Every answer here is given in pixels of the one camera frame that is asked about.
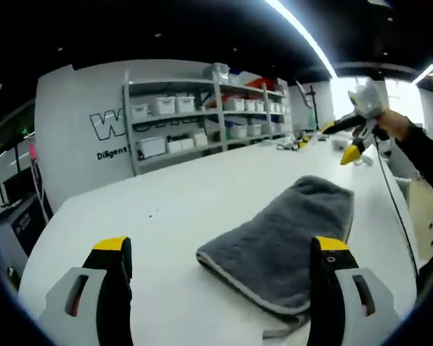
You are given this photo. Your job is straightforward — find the grey towel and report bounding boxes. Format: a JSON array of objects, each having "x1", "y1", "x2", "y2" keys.
[{"x1": 196, "y1": 175, "x2": 355, "y2": 338}]

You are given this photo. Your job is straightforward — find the person's right hand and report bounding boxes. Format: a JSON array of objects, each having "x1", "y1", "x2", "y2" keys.
[{"x1": 377, "y1": 108, "x2": 414, "y2": 140}]

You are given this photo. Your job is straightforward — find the black tripod stand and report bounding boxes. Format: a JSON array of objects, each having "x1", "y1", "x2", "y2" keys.
[{"x1": 295, "y1": 81, "x2": 320, "y2": 130}]

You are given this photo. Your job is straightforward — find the yellow and black tools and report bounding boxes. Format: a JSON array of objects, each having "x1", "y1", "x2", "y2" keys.
[{"x1": 277, "y1": 135, "x2": 311, "y2": 152}]

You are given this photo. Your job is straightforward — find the short ceiling light strip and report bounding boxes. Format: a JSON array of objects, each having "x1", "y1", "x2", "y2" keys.
[{"x1": 411, "y1": 63, "x2": 433, "y2": 86}]

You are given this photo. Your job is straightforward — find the long ceiling light strip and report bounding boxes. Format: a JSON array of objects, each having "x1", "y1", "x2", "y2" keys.
[{"x1": 263, "y1": 0, "x2": 336, "y2": 79}]

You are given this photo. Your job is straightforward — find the black equipment cabinet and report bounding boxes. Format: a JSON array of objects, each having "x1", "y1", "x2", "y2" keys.
[{"x1": 10, "y1": 194, "x2": 53, "y2": 253}]

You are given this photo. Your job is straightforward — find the person's patterned garment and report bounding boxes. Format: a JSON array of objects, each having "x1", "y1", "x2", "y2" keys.
[{"x1": 406, "y1": 172, "x2": 433, "y2": 264}]

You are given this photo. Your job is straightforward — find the grey metal shelving rack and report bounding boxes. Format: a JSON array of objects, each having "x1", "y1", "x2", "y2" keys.
[{"x1": 121, "y1": 63, "x2": 293, "y2": 177}]

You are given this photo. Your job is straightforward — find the rows of white storage bins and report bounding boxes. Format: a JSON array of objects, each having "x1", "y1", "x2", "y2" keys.
[{"x1": 129, "y1": 64, "x2": 292, "y2": 159}]

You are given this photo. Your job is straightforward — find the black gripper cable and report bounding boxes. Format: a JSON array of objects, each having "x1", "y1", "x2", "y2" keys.
[{"x1": 373, "y1": 138, "x2": 419, "y2": 275}]

